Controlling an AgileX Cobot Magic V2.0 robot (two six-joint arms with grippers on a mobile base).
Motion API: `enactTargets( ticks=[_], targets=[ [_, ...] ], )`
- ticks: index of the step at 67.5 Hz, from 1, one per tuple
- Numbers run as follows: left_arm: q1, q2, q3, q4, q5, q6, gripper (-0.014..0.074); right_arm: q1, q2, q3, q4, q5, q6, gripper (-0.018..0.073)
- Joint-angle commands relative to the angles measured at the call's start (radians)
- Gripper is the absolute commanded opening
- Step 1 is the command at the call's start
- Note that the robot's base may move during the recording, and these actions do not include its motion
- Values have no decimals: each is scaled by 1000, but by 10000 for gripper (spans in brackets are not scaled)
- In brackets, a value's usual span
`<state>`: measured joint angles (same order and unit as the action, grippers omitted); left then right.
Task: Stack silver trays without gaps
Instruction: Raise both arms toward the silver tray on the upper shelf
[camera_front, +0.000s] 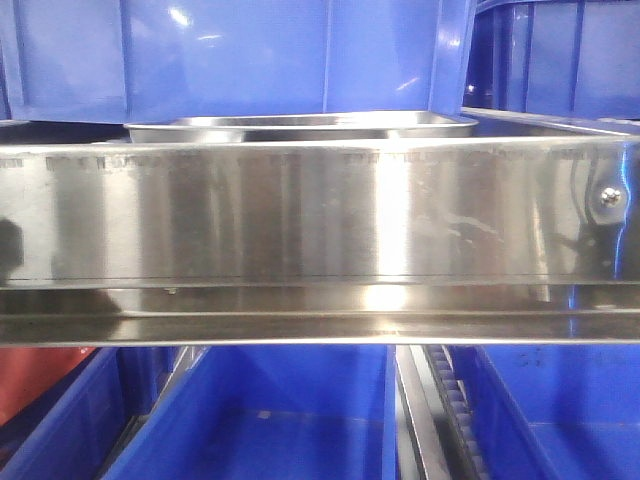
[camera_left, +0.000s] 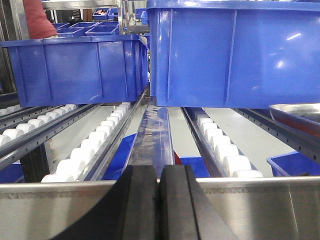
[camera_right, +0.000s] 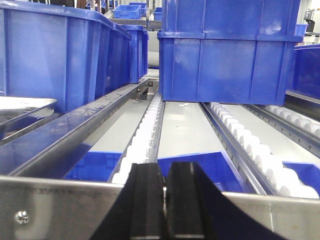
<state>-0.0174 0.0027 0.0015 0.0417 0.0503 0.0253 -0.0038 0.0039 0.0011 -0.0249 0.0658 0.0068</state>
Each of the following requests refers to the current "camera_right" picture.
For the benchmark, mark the upper stacked blue bin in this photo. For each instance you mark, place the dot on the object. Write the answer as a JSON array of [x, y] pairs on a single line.
[[250, 17]]

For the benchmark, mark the rail screw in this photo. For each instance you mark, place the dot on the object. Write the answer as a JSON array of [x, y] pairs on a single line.
[[22, 217]]

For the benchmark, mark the small blue bin behind left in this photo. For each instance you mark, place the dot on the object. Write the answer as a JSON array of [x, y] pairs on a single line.
[[138, 52]]

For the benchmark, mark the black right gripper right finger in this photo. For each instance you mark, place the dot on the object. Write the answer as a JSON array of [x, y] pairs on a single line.
[[197, 210]]

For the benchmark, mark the silver metal tray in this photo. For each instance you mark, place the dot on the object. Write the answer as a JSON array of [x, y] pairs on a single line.
[[19, 112]]

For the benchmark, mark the blue bin on rollers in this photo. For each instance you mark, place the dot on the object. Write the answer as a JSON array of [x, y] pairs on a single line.
[[197, 68]]

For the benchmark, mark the white roller track centre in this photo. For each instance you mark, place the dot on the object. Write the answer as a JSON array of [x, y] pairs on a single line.
[[143, 145]]

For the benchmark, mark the lower blue bin right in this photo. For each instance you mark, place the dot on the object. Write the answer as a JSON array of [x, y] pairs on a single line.
[[308, 173]]

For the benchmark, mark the steel divider rail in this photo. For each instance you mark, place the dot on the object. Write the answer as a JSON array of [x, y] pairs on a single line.
[[40, 149]]

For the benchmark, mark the far white roller track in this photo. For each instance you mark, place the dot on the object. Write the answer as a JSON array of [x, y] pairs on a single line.
[[298, 120]]

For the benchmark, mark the white roller track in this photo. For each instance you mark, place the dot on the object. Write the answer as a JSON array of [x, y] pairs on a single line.
[[143, 145], [269, 167], [298, 120]]

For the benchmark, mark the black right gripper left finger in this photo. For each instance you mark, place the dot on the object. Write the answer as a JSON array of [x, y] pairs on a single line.
[[137, 213]]

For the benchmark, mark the distant blue bin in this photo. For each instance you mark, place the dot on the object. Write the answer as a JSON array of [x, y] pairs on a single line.
[[127, 12]]

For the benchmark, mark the lower blue bin left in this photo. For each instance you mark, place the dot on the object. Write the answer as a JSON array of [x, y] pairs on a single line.
[[94, 166]]

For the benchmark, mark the stainless steel front rail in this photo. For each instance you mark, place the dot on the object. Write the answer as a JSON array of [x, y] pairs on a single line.
[[71, 210]]

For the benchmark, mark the blue bin far right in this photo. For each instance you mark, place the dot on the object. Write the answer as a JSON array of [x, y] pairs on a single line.
[[304, 75]]

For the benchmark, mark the white roller track right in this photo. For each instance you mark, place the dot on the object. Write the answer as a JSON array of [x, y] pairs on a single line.
[[269, 167]]

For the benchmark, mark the large blue bin left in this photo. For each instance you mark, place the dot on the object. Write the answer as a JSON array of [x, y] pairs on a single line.
[[51, 51]]

